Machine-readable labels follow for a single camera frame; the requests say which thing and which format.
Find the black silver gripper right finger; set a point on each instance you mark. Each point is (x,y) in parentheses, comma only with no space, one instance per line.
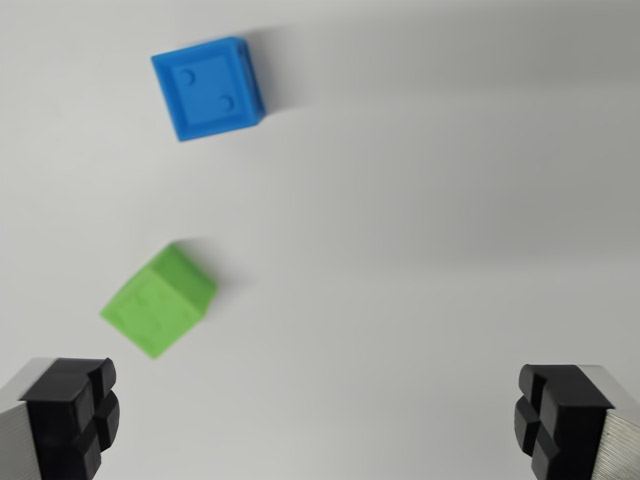
(565,425)

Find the blue cube with raised dots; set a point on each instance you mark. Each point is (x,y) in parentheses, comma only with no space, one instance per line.
(210,90)

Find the black silver gripper left finger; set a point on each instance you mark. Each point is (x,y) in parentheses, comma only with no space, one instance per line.
(60,425)

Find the green cube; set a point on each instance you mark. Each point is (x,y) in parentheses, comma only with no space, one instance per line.
(152,310)

